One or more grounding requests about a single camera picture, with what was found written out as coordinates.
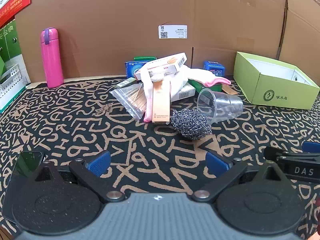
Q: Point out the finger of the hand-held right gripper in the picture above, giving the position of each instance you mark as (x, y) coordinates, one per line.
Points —
(287, 155)
(312, 147)

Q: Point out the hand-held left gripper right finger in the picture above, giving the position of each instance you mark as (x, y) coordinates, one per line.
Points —
(216, 163)

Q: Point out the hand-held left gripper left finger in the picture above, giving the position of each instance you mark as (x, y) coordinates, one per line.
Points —
(98, 162)

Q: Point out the green cardboard box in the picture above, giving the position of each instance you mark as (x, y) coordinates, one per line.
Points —
(280, 90)

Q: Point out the blue medicine box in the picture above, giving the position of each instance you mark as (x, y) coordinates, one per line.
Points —
(132, 68)

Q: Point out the white orange medicine box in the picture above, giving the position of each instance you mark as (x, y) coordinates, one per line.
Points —
(165, 65)

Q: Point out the steel wool scrubber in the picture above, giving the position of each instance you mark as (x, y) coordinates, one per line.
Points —
(191, 125)

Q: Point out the black letter-patterned mat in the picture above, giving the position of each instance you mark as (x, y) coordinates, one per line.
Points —
(75, 120)

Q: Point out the clear plastic cup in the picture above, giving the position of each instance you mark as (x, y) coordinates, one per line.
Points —
(222, 106)

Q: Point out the bag of toothpicks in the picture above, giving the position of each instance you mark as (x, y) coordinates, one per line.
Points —
(132, 98)

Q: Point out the black smartphone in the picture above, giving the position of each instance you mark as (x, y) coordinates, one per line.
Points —
(25, 162)

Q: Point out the brown adhesive bandage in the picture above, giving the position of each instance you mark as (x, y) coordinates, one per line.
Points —
(229, 90)

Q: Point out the dark green box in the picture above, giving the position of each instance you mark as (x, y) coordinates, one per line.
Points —
(200, 86)

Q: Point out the tall orange box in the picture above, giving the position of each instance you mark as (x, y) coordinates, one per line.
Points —
(161, 102)

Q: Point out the small green white box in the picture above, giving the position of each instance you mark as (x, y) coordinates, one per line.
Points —
(125, 82)

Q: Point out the white glove pink cuff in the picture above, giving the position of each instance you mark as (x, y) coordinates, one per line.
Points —
(197, 76)
(148, 87)

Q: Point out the blue mint container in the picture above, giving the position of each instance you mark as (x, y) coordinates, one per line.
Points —
(215, 68)

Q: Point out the pink thermos bottle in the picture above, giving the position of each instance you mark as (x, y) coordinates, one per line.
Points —
(51, 60)

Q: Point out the flat green box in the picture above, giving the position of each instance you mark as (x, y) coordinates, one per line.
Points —
(145, 58)

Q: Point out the large cardboard panel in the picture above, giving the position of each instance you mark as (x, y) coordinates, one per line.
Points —
(112, 17)
(302, 30)

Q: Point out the white plastic basket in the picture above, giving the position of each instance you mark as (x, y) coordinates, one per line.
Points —
(11, 82)

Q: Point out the white paper label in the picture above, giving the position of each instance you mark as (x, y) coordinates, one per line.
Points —
(173, 31)

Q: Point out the green printed board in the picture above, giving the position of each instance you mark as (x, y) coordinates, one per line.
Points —
(10, 42)

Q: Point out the red wall calendar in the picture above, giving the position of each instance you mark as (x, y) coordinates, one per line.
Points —
(15, 0)

